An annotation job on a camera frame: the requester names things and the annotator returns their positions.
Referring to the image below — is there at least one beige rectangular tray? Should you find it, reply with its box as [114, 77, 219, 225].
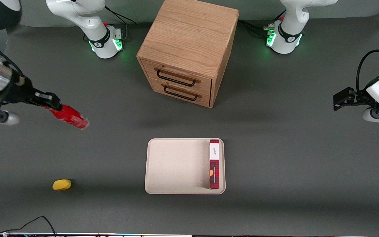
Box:
[144, 138, 226, 195]

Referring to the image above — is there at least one wooden drawer front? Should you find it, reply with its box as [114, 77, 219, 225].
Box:
[148, 78, 211, 108]
[140, 59, 213, 96]

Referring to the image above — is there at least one yellow lemon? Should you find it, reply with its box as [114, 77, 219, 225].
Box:
[52, 179, 72, 191]

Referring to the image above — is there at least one red coke bottle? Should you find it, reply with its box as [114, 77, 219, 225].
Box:
[45, 104, 90, 130]

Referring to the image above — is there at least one black base cable bundle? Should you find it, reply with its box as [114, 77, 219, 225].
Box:
[238, 9, 287, 39]
[103, 7, 138, 42]

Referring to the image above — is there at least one wooden drawer cabinet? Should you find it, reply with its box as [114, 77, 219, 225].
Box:
[136, 0, 240, 109]

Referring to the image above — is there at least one black drawer handle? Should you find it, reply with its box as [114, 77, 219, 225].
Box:
[164, 84, 199, 101]
[156, 68, 197, 87]

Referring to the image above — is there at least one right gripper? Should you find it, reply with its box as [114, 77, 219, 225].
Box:
[0, 59, 62, 112]

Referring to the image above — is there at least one red plaid cardboard box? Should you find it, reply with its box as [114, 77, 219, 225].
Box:
[209, 139, 220, 190]

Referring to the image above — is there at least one thin black cable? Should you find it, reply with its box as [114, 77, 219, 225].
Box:
[0, 216, 57, 236]

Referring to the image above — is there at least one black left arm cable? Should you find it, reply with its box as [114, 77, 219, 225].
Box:
[356, 49, 379, 93]

